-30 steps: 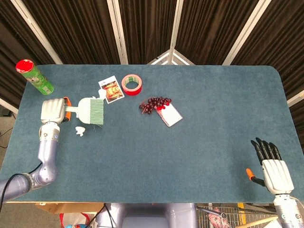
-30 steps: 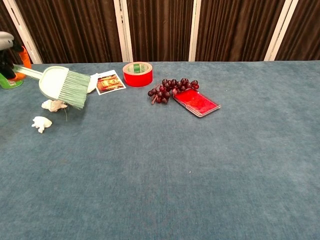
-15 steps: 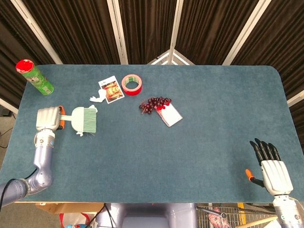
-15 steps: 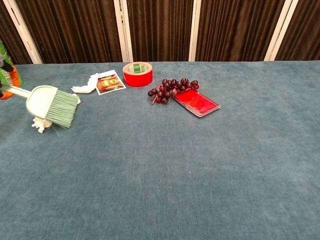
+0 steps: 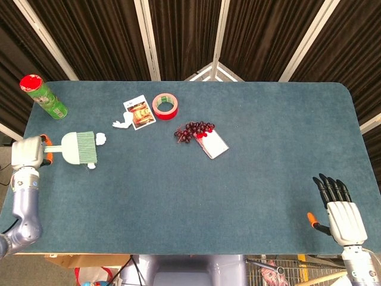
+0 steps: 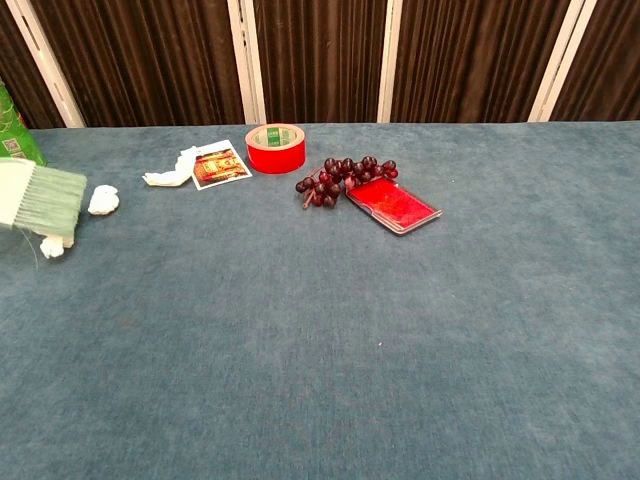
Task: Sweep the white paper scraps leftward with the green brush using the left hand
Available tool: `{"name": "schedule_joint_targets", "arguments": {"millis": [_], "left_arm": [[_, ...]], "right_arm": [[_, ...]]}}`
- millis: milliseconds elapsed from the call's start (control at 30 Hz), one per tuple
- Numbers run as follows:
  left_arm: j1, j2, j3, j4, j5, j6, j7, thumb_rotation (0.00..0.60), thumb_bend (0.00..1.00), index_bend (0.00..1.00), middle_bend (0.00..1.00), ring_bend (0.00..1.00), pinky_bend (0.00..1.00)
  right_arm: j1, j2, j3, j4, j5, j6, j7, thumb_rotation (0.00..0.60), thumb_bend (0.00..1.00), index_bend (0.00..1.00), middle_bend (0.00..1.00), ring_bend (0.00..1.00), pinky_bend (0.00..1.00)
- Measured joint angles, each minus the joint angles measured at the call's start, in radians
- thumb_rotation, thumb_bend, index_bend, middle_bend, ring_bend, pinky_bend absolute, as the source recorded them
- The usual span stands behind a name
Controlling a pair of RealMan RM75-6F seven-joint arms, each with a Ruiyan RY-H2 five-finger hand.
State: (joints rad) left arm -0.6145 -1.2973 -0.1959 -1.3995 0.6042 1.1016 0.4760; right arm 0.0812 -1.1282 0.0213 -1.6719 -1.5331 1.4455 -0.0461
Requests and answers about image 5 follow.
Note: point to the dark brown curtain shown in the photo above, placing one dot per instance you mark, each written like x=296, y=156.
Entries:
x=95, y=38
x=184, y=35
x=351, y=44
x=18, y=53
x=262, y=35

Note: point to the white brush green bristles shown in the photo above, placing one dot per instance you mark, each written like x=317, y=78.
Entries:
x=77, y=147

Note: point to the red white bag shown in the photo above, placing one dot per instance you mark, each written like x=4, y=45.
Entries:
x=92, y=274

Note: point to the white screen frame post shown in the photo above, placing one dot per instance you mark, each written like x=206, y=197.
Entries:
x=148, y=38
x=44, y=38
x=370, y=123
x=220, y=38
x=10, y=133
x=306, y=38

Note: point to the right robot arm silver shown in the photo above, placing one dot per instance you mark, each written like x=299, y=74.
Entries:
x=357, y=265

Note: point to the picture card white border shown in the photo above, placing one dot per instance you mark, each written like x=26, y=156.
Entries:
x=143, y=114

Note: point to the metal tube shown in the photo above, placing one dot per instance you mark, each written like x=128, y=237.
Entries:
x=278, y=270

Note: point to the green can red lid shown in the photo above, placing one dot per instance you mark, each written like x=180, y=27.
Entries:
x=47, y=99

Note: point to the red tape roll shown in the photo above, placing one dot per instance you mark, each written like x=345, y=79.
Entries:
x=166, y=114

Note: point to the white badge holder red clip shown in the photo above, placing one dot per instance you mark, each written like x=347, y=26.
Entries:
x=214, y=146

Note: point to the white screen base frame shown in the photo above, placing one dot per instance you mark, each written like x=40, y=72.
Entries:
x=226, y=73

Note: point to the blue felt table mat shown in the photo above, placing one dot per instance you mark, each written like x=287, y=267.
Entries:
x=238, y=193

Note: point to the brown cardboard box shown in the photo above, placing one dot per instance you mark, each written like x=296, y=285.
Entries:
x=89, y=260

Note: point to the long white paper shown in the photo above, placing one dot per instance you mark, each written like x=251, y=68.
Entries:
x=125, y=120

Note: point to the dark red grape bunch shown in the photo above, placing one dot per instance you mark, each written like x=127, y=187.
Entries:
x=190, y=129

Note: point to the wooden stick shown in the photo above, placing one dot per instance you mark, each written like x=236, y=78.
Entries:
x=327, y=277

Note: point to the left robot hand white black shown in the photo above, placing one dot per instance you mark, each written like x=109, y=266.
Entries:
x=26, y=153

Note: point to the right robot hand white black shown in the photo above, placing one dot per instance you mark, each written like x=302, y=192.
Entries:
x=345, y=223

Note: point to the lavender robot base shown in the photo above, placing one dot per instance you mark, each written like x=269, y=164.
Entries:
x=184, y=271

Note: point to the red patterned packet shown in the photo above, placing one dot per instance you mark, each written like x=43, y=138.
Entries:
x=271, y=275

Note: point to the small white paper scrap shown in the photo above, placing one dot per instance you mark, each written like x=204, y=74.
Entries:
x=91, y=166

